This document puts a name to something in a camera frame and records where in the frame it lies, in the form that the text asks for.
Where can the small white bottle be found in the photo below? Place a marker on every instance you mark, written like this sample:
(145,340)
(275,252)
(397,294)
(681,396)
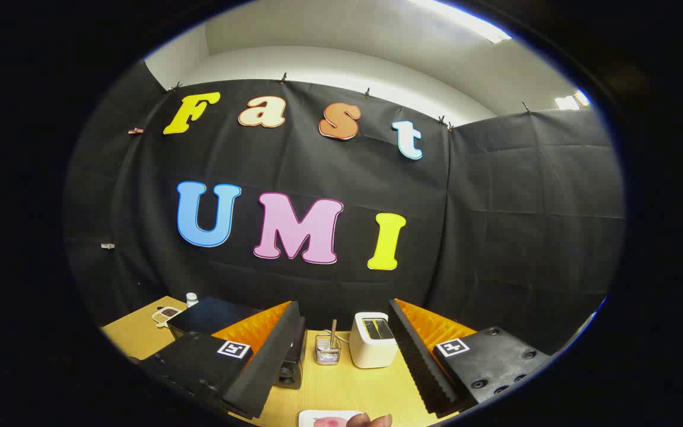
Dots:
(191,300)

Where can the wooden stick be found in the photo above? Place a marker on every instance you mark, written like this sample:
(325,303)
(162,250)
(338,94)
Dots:
(333,332)

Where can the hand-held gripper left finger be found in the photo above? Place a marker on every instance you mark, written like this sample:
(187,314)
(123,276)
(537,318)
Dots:
(270,362)

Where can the small glass holder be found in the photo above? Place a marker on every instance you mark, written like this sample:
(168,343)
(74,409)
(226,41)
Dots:
(326,356)

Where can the small dish of snacks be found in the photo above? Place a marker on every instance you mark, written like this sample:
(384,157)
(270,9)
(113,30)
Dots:
(167,314)

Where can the white square plate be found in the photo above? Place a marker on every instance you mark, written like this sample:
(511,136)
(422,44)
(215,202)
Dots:
(307,418)

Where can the white bread toaster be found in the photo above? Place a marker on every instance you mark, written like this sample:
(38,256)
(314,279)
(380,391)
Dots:
(371,353)

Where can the round pink meat slice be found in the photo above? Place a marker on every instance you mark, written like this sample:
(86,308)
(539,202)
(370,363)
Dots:
(331,422)

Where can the black toaster oven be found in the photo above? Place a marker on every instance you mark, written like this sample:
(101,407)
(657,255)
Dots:
(211,314)

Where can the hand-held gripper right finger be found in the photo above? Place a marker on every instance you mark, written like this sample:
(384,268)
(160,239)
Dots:
(418,362)

